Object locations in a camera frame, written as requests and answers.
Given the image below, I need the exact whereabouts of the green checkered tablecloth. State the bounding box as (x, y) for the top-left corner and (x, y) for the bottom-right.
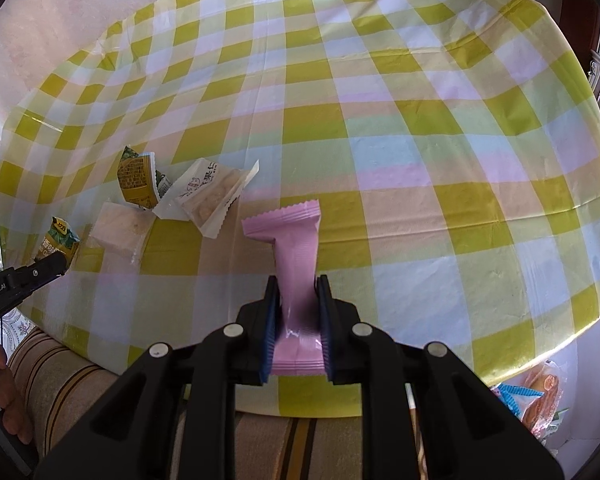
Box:
(0, 0), (600, 418)

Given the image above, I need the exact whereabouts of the olive yellow snack packet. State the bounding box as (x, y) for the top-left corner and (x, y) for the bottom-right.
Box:
(117, 145), (173, 211)

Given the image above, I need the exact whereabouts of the translucent bread packet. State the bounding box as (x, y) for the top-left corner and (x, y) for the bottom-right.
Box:
(77, 201), (153, 266)

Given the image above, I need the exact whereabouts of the white nut pastry packet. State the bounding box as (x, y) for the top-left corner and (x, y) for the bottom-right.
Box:
(155, 157), (261, 240)

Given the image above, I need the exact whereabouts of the clear fried twist packet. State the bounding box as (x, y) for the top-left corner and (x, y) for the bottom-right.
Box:
(522, 360), (563, 431)

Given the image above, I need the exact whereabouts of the green yellow snack packet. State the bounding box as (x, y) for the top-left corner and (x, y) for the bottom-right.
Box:
(34, 216), (80, 267)

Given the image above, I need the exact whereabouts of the pink snack packet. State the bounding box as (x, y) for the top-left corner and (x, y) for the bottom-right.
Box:
(242, 199), (326, 377)

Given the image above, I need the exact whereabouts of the person's left hand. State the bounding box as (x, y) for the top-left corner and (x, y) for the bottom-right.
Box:
(0, 335), (35, 446)

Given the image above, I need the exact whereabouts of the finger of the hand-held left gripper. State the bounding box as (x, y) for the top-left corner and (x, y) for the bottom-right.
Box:
(2, 249), (72, 292)

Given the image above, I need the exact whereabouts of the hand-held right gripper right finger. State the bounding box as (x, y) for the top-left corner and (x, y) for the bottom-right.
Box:
(315, 274), (565, 480)

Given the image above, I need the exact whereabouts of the purple white cardboard box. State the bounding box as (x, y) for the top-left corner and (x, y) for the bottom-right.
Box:
(490, 292), (600, 466)

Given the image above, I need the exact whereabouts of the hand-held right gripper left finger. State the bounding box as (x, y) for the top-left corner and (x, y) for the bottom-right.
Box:
(32, 275), (283, 480)

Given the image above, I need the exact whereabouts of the blue white snack packet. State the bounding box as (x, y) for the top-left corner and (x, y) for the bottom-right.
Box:
(492, 382), (538, 418)

